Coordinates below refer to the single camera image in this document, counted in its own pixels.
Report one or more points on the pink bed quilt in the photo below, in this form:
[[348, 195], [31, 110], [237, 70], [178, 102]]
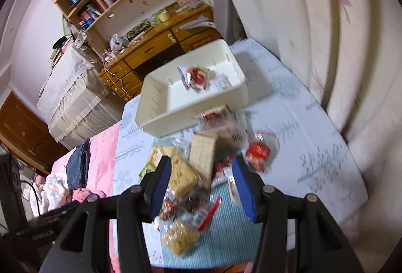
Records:
[[101, 173]]

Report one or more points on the roll of tape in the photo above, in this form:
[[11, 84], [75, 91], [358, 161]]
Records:
[[164, 16]]

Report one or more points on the red apple snack packet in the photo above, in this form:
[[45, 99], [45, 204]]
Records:
[[196, 78]]

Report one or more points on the white plastic storage bin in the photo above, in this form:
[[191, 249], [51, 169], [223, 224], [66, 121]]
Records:
[[166, 106]]

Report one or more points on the small red candy packet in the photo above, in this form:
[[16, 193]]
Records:
[[263, 147]]

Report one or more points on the yellow rice crisp block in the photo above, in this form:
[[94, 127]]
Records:
[[183, 179]]

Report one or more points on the dark seaweed snack packet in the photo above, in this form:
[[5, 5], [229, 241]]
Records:
[[198, 209]]

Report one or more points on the white lace covered cabinet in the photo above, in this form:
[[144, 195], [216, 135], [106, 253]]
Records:
[[74, 102]]

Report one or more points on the orange white snack bar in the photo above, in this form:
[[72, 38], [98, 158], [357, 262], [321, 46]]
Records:
[[235, 198]]

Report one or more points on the cream floral curtain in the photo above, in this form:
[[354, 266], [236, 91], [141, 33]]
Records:
[[348, 54]]

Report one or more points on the wooden desk with drawers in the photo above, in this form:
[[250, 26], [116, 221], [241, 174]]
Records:
[[157, 47]]

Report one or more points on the grey office chair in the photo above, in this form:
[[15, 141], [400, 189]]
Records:
[[226, 21]]

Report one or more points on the green small snack packet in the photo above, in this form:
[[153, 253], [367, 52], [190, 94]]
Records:
[[148, 168]]

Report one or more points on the navy blue folded cloth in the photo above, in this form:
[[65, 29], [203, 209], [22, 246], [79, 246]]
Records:
[[77, 167]]

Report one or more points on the beige wafer cracker pack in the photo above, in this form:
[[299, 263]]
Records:
[[202, 155]]

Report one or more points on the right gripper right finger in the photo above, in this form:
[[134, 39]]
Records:
[[301, 223]]

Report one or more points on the pink crumpled towel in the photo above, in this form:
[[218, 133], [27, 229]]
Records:
[[81, 194]]

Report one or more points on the clear packet red label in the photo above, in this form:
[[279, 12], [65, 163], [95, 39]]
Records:
[[222, 122]]

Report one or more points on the walnut date candy packet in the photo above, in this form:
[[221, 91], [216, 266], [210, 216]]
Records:
[[168, 212]]

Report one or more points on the small yellow crisp packet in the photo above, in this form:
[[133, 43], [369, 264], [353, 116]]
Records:
[[180, 237]]

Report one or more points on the large bread packet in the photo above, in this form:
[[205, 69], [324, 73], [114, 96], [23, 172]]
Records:
[[168, 147]]

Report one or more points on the patterned tablecloth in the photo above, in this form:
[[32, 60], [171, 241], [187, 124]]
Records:
[[308, 155]]

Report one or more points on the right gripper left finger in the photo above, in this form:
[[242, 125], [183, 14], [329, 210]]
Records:
[[83, 244]]

